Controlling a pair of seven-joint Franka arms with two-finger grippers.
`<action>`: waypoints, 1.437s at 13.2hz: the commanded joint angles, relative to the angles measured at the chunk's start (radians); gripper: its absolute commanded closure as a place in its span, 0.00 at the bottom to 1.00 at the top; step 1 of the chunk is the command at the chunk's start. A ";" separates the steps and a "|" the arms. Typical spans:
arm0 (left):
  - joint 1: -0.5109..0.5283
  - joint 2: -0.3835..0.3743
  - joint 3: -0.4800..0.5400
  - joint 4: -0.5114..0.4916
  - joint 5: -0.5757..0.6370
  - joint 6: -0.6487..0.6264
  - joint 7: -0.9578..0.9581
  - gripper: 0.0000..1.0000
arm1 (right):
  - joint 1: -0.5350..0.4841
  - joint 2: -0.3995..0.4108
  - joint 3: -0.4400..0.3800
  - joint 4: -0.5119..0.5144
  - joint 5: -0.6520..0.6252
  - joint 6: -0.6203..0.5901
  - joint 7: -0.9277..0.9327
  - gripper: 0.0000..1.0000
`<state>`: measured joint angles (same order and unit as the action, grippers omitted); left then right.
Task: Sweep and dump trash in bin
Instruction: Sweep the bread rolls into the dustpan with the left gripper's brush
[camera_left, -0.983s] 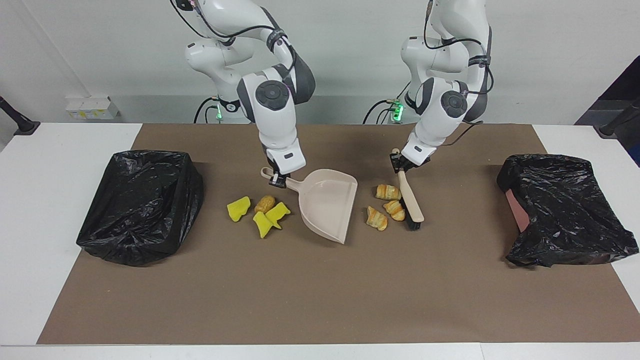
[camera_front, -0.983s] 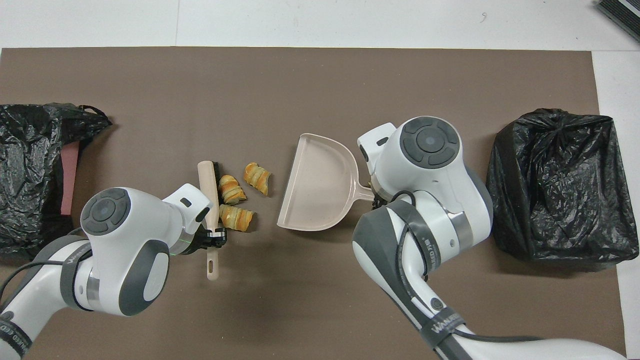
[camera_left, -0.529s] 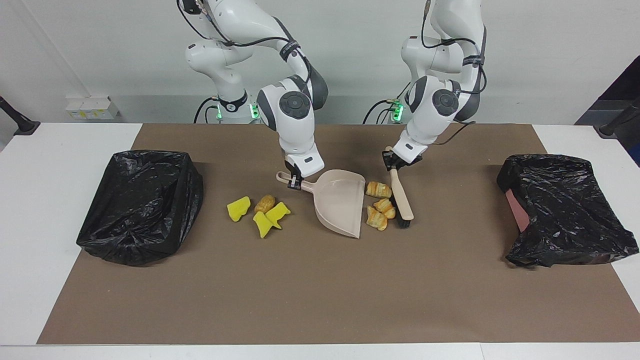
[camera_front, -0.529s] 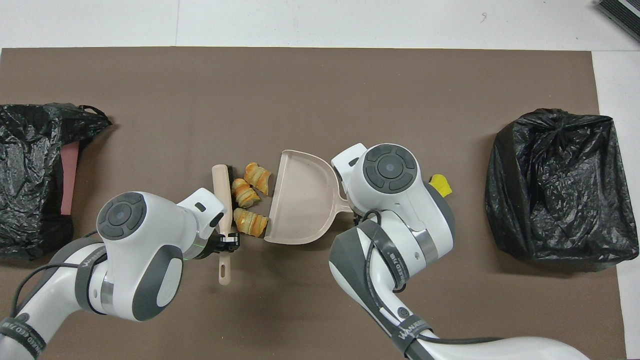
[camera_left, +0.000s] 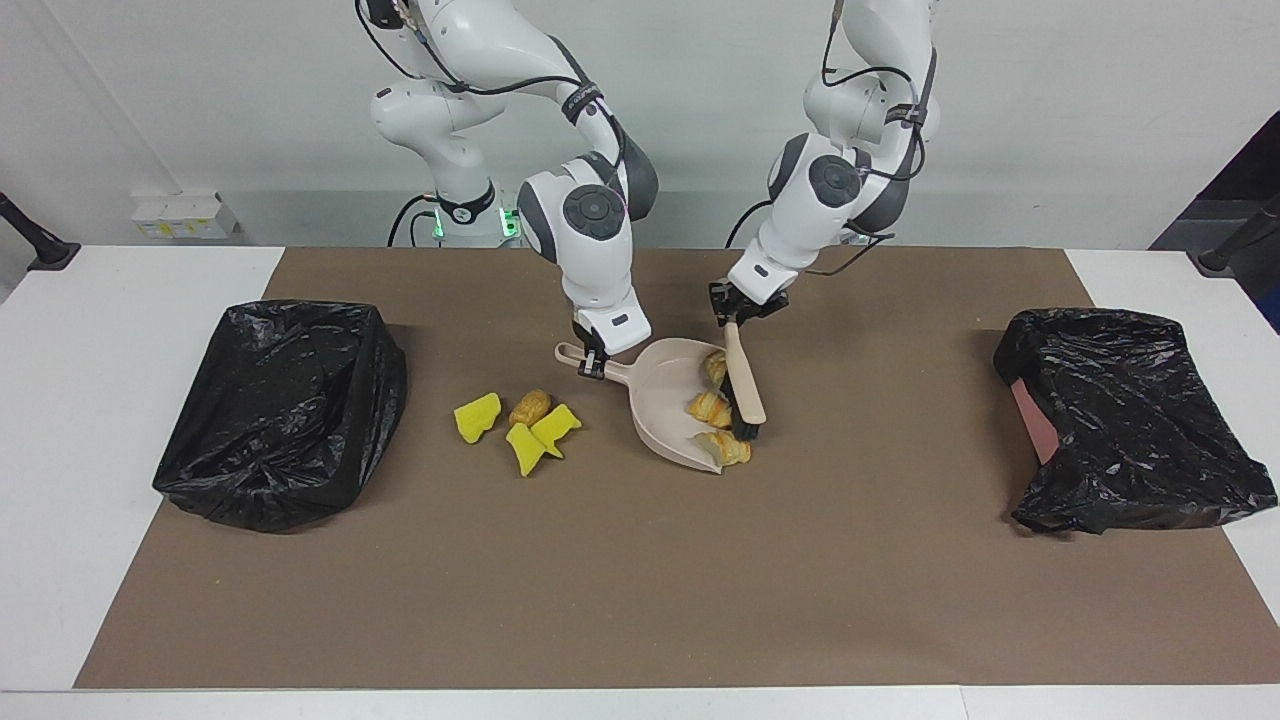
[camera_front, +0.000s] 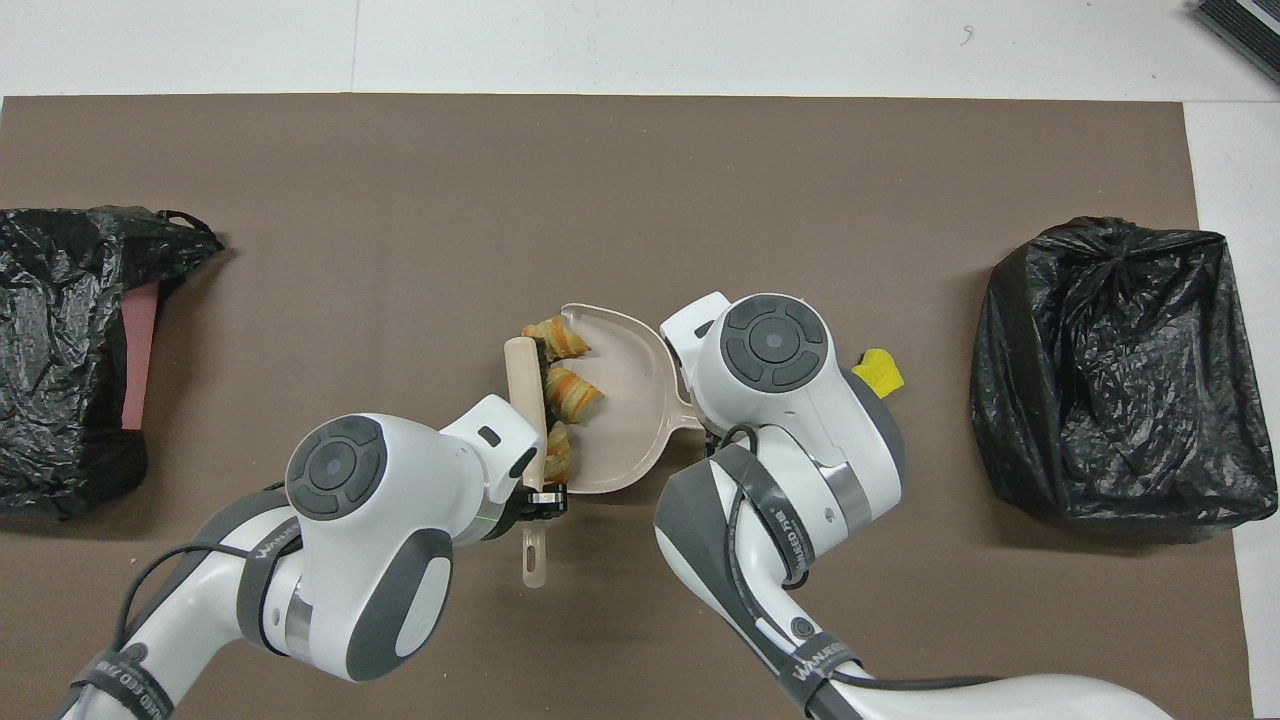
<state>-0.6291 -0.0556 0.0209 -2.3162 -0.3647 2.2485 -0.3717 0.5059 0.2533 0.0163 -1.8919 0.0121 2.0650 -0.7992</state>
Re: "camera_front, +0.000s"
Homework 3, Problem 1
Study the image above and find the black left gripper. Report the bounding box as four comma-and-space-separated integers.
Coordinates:
492, 478, 569, 537

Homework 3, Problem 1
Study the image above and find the croissant piece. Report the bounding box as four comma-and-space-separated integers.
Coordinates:
545, 366, 606, 421
521, 316, 591, 362
543, 422, 573, 484

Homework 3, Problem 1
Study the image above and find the beige plastic dustpan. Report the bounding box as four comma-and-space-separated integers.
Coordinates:
555, 303, 706, 494

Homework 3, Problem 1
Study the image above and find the beige hand brush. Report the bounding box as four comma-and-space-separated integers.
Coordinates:
503, 337, 550, 589

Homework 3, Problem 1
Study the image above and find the yellow sponge piece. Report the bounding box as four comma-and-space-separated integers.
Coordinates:
852, 348, 905, 398

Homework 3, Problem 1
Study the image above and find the black bag lined bin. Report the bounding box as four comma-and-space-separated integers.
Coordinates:
970, 217, 1253, 531

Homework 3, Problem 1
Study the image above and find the pink bin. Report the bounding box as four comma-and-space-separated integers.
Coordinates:
120, 283, 161, 431

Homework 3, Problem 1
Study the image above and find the black bag over pink bin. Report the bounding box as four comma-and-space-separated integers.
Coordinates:
0, 207, 226, 521

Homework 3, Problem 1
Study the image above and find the brown table mat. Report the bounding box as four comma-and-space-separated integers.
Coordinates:
0, 95, 1256, 720

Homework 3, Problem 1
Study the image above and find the black ribbed panel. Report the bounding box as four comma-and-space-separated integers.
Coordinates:
1190, 0, 1280, 83

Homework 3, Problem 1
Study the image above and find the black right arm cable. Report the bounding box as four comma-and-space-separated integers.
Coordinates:
715, 425, 1006, 693

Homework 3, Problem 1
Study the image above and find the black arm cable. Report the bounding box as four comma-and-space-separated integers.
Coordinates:
715, 425, 1006, 693
118, 543, 271, 651

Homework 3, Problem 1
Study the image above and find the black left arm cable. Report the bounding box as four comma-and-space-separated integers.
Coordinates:
118, 543, 271, 651

